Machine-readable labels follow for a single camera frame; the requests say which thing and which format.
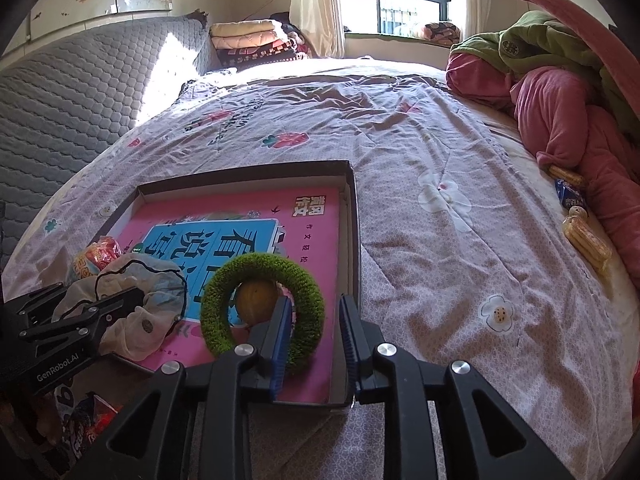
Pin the blue surprise egg toy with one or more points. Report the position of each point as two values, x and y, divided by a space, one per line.
97 260

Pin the grey quilted headboard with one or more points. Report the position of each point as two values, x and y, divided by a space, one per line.
75 85

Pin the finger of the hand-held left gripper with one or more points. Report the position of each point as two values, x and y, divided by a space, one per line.
40 300
115 305

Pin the cream curtain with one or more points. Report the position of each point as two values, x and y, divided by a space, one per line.
315 10
480 0

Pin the strawberry printed bedsheet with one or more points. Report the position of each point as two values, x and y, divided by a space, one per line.
425 135

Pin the peach folded blanket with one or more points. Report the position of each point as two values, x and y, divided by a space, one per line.
250 41

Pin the patterned pillow on windowsill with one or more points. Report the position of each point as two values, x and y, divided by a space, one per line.
441 32

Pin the white plastic bag toy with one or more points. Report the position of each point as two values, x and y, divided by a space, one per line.
135 340

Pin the grey cardboard box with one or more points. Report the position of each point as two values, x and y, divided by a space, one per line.
352 260

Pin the walnut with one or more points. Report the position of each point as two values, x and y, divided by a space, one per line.
255 302

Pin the pink book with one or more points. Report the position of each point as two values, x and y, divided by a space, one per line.
310 260

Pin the dark patterned folded blanket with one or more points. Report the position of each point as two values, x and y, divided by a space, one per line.
260 56

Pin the long wafer snack pack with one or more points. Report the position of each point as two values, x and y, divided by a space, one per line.
587 245

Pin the cream folded blanket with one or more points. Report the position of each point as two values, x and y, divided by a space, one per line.
245 27

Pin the dark blue cookie packet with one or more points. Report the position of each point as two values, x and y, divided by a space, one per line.
85 430

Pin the pink duvet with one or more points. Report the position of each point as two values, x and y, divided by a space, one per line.
565 125

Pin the small blue snack packet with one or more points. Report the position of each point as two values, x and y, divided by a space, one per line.
570 195

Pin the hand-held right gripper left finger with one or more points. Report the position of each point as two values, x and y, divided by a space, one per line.
277 350

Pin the short wafer snack pack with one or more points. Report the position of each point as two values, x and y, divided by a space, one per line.
565 175

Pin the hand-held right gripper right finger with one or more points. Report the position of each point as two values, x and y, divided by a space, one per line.
350 345

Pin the green blanket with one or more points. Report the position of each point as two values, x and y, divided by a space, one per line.
550 40

